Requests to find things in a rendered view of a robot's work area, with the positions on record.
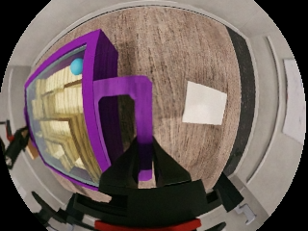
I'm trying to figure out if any tan cardboard box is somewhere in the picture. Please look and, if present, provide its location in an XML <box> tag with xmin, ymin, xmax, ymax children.
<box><xmin>22</xmin><ymin>130</ymin><xmax>39</xmax><ymax>160</ymax></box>

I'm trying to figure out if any white rectangular card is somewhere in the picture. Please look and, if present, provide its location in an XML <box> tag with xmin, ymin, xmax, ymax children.
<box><xmin>182</xmin><ymin>82</ymin><xmax>227</xmax><ymax>125</ymax></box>

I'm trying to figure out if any purple maze board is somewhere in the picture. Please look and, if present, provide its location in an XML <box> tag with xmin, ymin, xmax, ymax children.
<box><xmin>23</xmin><ymin>29</ymin><xmax>152</xmax><ymax>192</ymax></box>

